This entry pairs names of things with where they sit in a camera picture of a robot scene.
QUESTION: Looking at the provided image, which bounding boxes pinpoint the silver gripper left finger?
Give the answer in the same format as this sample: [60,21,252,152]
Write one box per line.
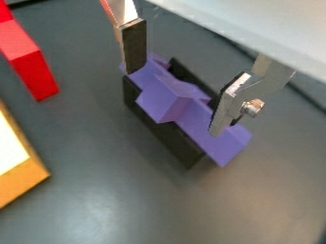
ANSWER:
[99,0,147,74]

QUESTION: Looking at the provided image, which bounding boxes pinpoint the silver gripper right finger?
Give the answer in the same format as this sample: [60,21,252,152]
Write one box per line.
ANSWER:
[208,54,295,136]

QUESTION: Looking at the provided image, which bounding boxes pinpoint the purple cross-shaped block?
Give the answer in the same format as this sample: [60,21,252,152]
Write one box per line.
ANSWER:
[119,51,254,168]

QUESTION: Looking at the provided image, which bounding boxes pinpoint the black angle fixture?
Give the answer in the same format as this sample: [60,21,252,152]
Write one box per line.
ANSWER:
[121,56,239,171]

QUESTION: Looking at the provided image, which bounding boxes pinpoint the yellow slotted board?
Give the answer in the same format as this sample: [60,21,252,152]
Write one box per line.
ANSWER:
[0,100,51,209]

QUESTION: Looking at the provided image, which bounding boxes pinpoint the red cross-shaped block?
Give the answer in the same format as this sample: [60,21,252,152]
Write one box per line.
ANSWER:
[0,0,59,101]

